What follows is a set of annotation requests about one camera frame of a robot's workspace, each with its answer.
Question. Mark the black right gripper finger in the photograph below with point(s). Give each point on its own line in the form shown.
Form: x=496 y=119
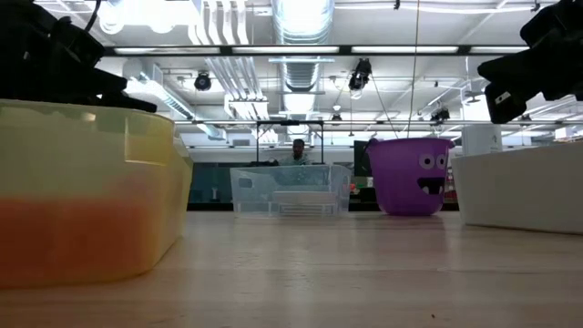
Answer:
x=508 y=86

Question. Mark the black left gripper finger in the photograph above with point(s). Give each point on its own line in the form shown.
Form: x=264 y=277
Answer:
x=127 y=104
x=111 y=82

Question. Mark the yellow translucent plastic bin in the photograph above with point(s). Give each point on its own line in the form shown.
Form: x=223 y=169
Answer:
x=91 y=173

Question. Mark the white plastic bin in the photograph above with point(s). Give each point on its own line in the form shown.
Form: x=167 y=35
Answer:
x=514 y=187

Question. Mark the clear plastic container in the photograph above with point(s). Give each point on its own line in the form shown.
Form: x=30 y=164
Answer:
x=291 y=180

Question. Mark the black background robot arm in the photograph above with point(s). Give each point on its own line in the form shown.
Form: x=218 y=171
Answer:
x=264 y=163

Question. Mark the white sign board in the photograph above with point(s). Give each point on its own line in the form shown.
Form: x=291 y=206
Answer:
x=482 y=141

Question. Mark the black ceiling spotlight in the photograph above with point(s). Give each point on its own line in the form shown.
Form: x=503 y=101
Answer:
x=202 y=81
x=361 y=73
x=440 y=115

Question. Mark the small grey background object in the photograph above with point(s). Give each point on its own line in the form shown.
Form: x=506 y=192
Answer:
x=214 y=195

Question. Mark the purple monster face bucket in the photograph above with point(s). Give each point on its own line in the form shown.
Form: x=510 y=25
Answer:
x=401 y=191

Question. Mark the black monitor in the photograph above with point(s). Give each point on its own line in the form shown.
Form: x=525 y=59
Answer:
x=361 y=159

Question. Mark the person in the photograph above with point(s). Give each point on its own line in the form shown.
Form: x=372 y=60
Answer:
x=298 y=154

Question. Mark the black background workstation frame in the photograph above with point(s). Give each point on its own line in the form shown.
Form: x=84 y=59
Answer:
x=289 y=122

